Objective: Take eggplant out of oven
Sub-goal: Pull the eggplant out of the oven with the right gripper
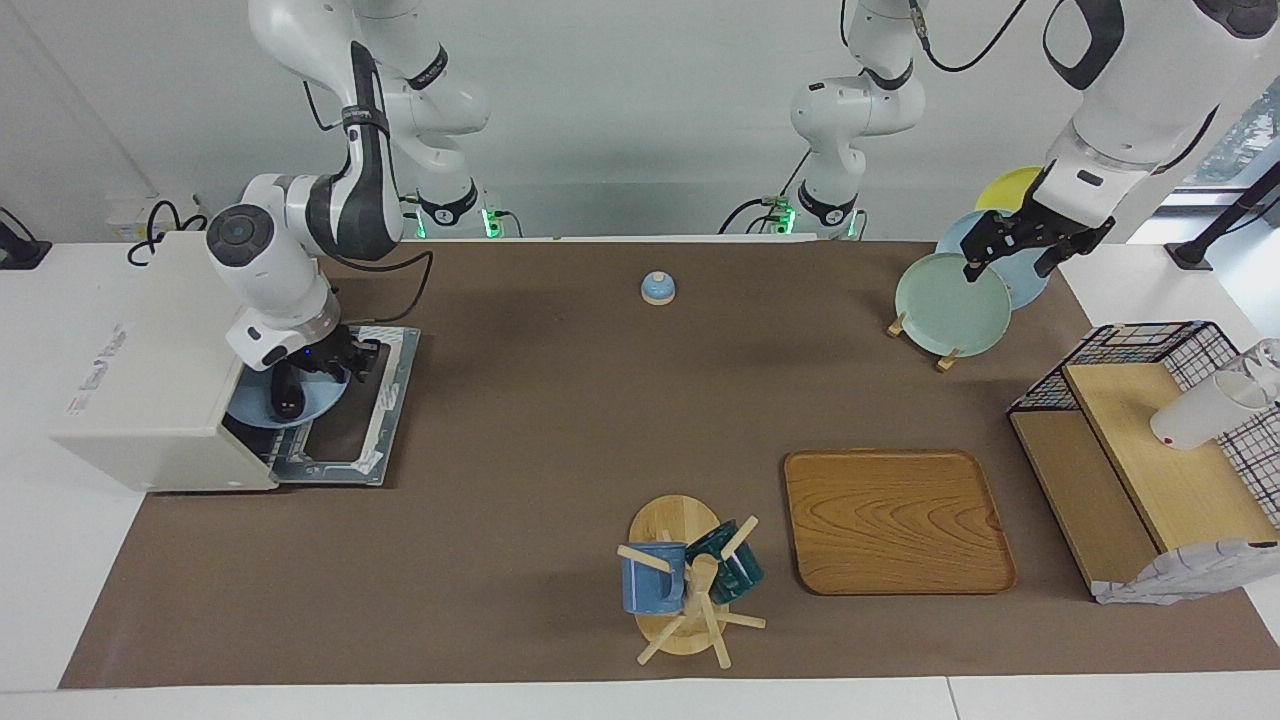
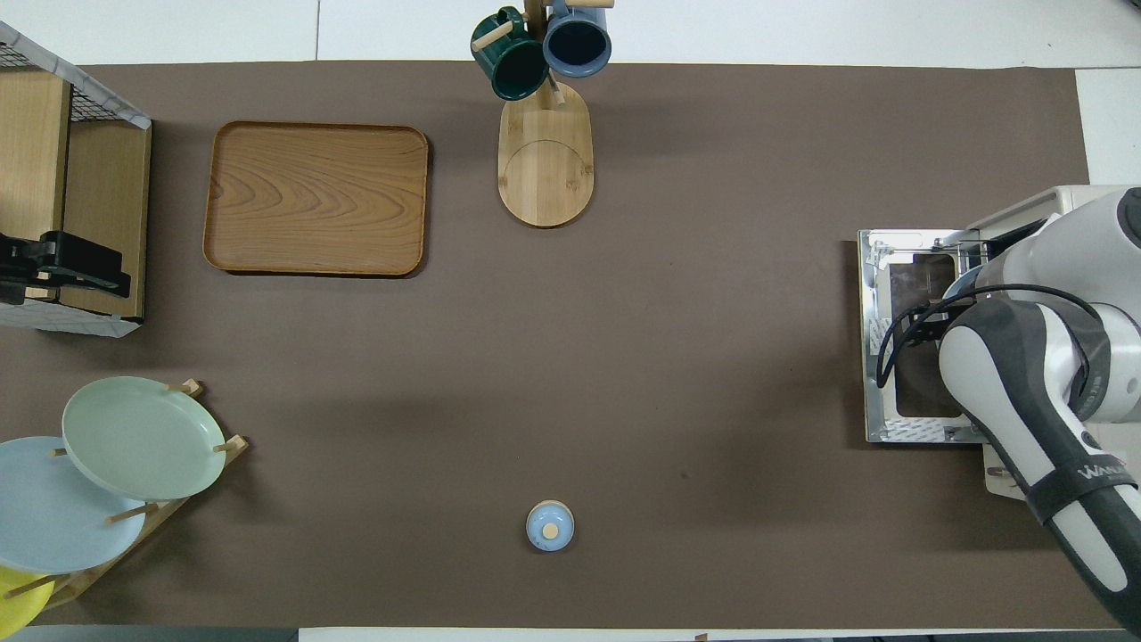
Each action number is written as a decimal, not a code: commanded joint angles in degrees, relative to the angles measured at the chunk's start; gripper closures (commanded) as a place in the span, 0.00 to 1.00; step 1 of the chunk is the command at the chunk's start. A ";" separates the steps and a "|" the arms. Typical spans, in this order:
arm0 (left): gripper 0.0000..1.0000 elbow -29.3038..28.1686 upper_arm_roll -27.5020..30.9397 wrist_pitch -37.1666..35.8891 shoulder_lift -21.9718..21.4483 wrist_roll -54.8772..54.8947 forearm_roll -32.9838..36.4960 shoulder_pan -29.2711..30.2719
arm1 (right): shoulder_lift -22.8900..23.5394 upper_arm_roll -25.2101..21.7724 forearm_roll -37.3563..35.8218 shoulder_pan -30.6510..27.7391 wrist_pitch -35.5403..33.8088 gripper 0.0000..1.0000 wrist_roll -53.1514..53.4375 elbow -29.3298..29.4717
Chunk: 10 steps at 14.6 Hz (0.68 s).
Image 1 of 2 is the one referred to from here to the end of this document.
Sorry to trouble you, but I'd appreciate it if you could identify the wooden plate rack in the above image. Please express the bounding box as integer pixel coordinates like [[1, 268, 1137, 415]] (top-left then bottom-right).
[[886, 312, 961, 373]]

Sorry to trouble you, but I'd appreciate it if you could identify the yellow plate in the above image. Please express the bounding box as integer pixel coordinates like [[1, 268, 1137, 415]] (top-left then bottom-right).
[[975, 166, 1046, 213]]

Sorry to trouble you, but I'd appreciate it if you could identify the black desk mount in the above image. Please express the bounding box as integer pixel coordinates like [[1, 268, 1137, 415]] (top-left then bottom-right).
[[0, 207, 53, 271]]

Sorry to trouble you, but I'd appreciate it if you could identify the large light blue plate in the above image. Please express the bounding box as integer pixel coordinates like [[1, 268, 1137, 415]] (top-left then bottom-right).
[[935, 210, 1051, 311]]

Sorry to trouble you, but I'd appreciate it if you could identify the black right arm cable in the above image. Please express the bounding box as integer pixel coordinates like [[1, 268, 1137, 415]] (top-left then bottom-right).
[[300, 78, 437, 326]]

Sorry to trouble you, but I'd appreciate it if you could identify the pale green plate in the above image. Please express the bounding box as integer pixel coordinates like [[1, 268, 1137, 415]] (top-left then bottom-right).
[[895, 252, 1013, 358]]

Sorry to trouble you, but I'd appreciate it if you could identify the white cup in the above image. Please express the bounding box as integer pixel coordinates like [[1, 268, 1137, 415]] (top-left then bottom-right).
[[1150, 372, 1264, 451]]

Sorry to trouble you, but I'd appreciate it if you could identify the black tangled table cable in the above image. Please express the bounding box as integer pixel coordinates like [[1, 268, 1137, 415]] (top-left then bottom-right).
[[127, 200, 211, 267]]

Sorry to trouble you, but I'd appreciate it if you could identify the clear glass cup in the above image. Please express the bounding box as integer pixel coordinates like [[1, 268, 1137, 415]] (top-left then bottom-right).
[[1242, 338, 1280, 405]]

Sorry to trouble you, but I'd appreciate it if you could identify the black clamp stand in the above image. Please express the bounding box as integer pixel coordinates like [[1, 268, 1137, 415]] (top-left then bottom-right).
[[1165, 160, 1280, 271]]

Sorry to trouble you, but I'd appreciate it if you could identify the toaster oven glass door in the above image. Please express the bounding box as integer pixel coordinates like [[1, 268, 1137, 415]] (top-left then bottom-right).
[[268, 325, 422, 488]]

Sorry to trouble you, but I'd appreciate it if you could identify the brown table mat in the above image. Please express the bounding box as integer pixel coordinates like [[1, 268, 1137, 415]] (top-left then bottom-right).
[[58, 240, 1280, 691]]

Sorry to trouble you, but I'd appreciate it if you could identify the white toaster oven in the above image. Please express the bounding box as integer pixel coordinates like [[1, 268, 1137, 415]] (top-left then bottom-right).
[[50, 232, 346, 493]]

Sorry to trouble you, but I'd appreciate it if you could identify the dark green mug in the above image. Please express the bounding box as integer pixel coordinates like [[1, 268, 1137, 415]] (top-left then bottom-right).
[[686, 520, 765, 605]]

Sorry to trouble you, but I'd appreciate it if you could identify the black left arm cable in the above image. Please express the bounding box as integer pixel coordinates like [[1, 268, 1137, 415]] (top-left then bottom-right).
[[905, 0, 1031, 74]]

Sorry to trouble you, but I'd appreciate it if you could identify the wooden shelf with wire mesh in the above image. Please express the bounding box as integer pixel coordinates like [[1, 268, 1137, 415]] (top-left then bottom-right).
[[1008, 320, 1280, 606]]

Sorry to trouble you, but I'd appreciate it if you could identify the wooden mug tree stand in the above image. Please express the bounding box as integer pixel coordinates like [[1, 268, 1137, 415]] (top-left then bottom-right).
[[615, 494, 769, 669]]

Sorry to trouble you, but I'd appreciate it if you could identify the blue mug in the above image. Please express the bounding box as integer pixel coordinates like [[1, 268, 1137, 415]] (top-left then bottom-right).
[[620, 542, 689, 615]]

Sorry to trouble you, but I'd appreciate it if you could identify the rectangular wooden tray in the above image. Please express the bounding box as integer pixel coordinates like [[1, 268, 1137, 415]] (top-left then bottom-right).
[[783, 449, 1018, 597]]

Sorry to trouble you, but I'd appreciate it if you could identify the black arm base cable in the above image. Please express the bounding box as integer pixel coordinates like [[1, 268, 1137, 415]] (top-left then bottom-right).
[[720, 150, 813, 237]]

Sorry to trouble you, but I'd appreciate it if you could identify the small light blue plate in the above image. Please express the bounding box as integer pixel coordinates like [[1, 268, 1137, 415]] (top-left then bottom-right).
[[225, 365, 351, 430]]

